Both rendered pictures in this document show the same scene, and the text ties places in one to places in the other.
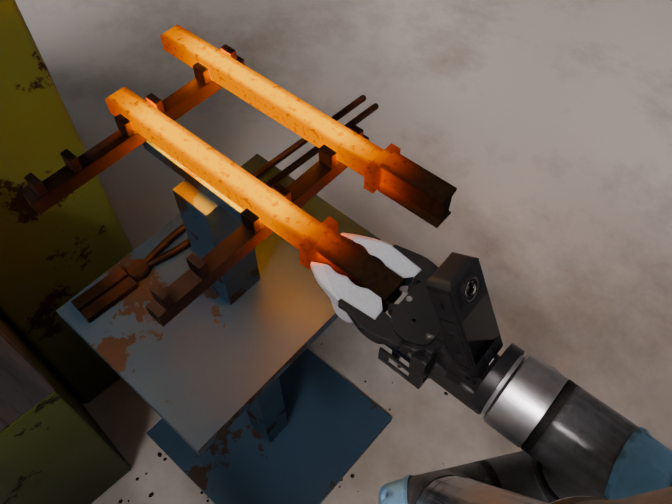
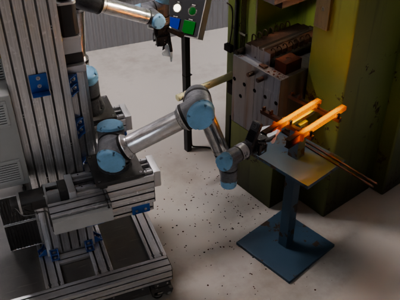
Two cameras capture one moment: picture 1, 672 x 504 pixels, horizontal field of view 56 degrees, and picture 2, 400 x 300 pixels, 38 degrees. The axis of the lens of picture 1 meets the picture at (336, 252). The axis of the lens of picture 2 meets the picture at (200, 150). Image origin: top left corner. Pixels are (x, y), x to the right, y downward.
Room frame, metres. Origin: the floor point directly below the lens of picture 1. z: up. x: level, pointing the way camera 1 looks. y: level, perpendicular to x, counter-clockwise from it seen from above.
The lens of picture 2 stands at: (0.24, -2.25, 2.48)
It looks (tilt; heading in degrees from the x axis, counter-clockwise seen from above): 37 degrees down; 96
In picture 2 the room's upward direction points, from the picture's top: straight up
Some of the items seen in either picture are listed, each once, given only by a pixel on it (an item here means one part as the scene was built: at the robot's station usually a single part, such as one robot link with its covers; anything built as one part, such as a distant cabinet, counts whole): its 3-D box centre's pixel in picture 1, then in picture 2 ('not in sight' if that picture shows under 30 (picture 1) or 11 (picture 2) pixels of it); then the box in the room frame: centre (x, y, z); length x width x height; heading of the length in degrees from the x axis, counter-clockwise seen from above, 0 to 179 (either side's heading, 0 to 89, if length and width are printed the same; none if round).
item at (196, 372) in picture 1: (232, 283); (295, 156); (0.48, 0.15, 0.65); 0.40 x 0.30 x 0.02; 139
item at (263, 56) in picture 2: not in sight; (284, 42); (0.41, 0.82, 0.96); 0.42 x 0.20 x 0.09; 44
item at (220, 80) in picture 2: not in sight; (205, 86); (-0.05, 0.86, 0.62); 0.44 x 0.05 x 0.05; 44
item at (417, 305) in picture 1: (446, 347); (253, 145); (0.26, -0.11, 0.90); 0.12 x 0.08 x 0.09; 49
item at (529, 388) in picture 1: (523, 394); (241, 151); (0.21, -0.17, 0.91); 0.08 x 0.05 x 0.08; 139
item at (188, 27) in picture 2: not in sight; (188, 27); (-0.14, 0.86, 1.01); 0.07 x 0.05 x 0.07; 159
